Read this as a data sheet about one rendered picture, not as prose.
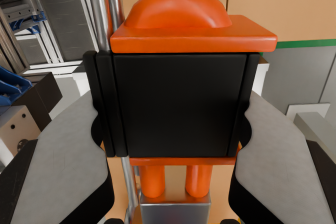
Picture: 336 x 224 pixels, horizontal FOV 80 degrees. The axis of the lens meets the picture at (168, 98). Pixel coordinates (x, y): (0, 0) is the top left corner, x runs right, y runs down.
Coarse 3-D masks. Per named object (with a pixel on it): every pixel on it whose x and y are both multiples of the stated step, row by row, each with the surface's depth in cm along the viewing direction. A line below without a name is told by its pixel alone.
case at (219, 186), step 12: (240, 144) 49; (120, 168) 48; (216, 168) 48; (228, 168) 48; (120, 180) 51; (216, 180) 51; (228, 180) 51; (120, 192) 54; (216, 192) 53; (228, 192) 53; (120, 204) 57; (216, 204) 56; (228, 204) 56; (108, 216) 60; (120, 216) 60; (216, 216) 60; (228, 216) 60
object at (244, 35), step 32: (128, 32) 9; (160, 32) 9; (192, 32) 9; (224, 32) 9; (256, 32) 9; (128, 64) 9; (160, 64) 9; (192, 64) 9; (224, 64) 9; (256, 64) 9; (128, 96) 10; (160, 96) 10; (192, 96) 10; (224, 96) 10; (128, 128) 11; (160, 128) 11; (192, 128) 11; (224, 128) 11; (160, 160) 13; (192, 160) 13; (224, 160) 13
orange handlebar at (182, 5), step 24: (144, 0) 10; (168, 0) 9; (192, 0) 9; (216, 0) 10; (144, 24) 10; (168, 24) 10; (192, 24) 10; (216, 24) 10; (144, 168) 16; (192, 168) 16; (144, 192) 17; (192, 192) 17
